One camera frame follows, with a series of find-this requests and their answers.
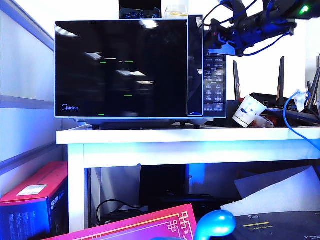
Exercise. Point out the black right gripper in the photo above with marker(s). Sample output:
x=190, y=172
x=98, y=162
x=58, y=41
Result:
x=260, y=27

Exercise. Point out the white labelled container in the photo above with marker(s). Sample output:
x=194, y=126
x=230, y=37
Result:
x=176, y=12

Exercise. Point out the black glass microwave door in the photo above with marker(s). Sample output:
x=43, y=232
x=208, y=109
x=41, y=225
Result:
x=120, y=70

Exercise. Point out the black box of blue flowers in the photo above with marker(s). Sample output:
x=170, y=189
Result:
x=140, y=12

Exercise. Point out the black box yellow label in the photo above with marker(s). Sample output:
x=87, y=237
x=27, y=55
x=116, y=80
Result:
x=287, y=225

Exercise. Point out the magenta box gold pattern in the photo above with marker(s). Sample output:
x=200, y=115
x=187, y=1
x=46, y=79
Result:
x=150, y=225

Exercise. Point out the white paper cup blue print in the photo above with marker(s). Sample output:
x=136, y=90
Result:
x=247, y=112

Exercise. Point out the black router with antennas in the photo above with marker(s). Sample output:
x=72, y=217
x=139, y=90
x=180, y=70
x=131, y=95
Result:
x=272, y=100

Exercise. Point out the red white small pack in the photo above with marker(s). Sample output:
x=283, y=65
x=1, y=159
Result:
x=265, y=122

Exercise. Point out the white table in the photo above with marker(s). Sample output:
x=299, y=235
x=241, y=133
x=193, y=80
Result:
x=150, y=136

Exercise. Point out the white foam sheet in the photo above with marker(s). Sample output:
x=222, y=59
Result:
x=282, y=192

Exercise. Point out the glossy blue rounded knob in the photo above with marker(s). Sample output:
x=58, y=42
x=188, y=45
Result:
x=215, y=223

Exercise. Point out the office partition panel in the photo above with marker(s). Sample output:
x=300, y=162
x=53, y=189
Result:
x=22, y=62

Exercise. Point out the red and blue carton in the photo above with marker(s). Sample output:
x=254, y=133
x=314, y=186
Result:
x=30, y=212

